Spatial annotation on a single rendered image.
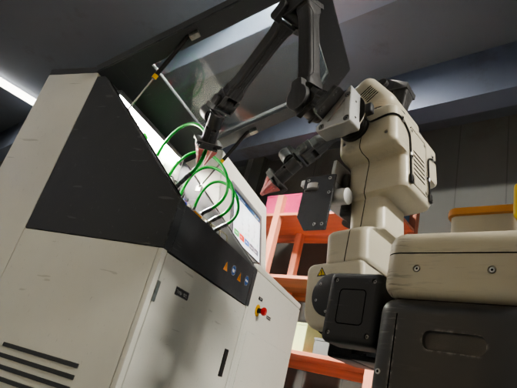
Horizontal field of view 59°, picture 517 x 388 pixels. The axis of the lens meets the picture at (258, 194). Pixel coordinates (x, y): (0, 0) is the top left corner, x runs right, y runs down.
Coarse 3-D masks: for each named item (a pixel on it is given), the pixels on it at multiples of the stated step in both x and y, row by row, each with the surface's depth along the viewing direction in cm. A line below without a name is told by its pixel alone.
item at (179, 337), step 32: (160, 288) 133; (192, 288) 149; (160, 320) 134; (192, 320) 151; (224, 320) 171; (160, 352) 135; (192, 352) 152; (224, 352) 173; (128, 384) 123; (160, 384) 136; (192, 384) 154; (224, 384) 175
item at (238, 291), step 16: (192, 224) 147; (176, 240) 139; (192, 240) 147; (208, 240) 157; (224, 240) 167; (176, 256) 140; (192, 256) 148; (208, 256) 158; (224, 256) 168; (240, 256) 180; (208, 272) 158; (224, 272) 169; (224, 288) 170; (240, 288) 182
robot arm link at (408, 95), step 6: (390, 84) 169; (396, 84) 167; (402, 84) 165; (408, 84) 164; (390, 90) 168; (396, 90) 166; (402, 90) 164; (408, 90) 164; (396, 96) 165; (402, 96) 164; (408, 96) 164; (414, 96) 168; (402, 102) 163; (408, 102) 164; (408, 108) 165
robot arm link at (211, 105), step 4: (216, 96) 161; (220, 96) 161; (212, 100) 162; (216, 100) 161; (208, 104) 170; (212, 104) 163; (216, 104) 161; (204, 108) 170; (208, 108) 169; (212, 108) 162; (216, 108) 164; (200, 112) 172; (204, 112) 169; (220, 112) 164; (224, 112) 164; (232, 112) 166; (204, 116) 168; (228, 116) 166
